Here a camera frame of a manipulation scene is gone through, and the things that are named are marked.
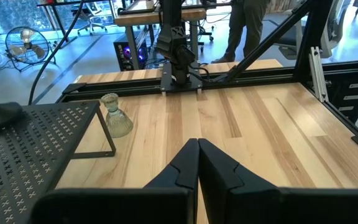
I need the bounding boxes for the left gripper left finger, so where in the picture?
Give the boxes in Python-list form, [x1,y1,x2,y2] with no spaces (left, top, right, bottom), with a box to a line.
[30,138,200,224]

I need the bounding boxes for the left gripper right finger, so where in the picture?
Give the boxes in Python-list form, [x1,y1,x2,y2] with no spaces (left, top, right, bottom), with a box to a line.
[198,138,358,224]

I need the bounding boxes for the green ribbed glass candle holder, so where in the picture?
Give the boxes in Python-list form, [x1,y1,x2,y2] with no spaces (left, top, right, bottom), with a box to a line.
[100,93,134,139]

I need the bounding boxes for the black perforated metal shelf riser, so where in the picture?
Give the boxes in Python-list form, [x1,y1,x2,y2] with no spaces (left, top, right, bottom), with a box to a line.
[0,100,117,224]

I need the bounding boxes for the computer tower with glowing fan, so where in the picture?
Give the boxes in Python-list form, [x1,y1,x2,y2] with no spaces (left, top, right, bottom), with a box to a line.
[112,33,149,72]

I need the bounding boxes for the grey office chair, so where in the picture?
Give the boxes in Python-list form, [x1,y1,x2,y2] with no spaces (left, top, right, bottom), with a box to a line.
[272,0,344,60]

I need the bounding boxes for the person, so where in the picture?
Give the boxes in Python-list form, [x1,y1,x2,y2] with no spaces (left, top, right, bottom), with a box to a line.
[211,0,272,65]

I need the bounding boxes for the black desk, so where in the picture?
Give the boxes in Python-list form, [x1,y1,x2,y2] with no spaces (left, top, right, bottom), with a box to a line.
[37,0,113,43]

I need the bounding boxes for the black office chair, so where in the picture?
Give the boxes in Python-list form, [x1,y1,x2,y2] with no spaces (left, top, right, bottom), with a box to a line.
[71,2,108,36]

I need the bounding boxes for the wooden workbench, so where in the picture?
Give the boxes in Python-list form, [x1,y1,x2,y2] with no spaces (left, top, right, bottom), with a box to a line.
[114,0,208,72]

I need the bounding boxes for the black floor fan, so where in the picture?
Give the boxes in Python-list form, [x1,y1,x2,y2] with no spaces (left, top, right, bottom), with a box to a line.
[4,26,58,73]

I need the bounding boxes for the black aluminium table frame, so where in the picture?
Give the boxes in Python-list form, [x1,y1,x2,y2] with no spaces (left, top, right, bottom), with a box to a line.
[56,0,358,156]

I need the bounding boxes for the silver aluminium bracket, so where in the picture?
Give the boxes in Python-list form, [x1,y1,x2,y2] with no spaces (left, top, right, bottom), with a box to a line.
[308,46,329,103]

